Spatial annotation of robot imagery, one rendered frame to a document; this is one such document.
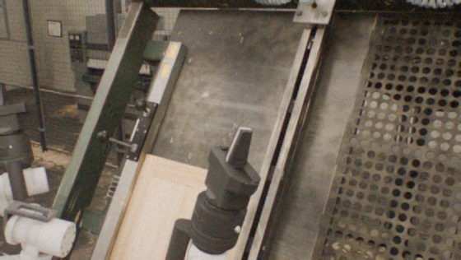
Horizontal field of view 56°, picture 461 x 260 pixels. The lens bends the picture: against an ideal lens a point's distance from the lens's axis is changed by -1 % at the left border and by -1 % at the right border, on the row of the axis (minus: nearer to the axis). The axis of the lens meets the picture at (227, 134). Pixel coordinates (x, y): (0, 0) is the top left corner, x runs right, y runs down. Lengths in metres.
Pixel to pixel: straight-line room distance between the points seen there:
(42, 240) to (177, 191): 0.54
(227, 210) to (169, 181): 0.63
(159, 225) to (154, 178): 0.15
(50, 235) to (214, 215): 0.32
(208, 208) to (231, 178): 0.08
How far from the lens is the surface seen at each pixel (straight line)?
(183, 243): 0.77
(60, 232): 0.87
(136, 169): 1.40
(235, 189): 0.66
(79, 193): 1.60
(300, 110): 1.13
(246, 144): 0.69
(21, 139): 1.18
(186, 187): 1.30
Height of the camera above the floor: 1.84
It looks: 17 degrees down
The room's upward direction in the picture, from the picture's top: straight up
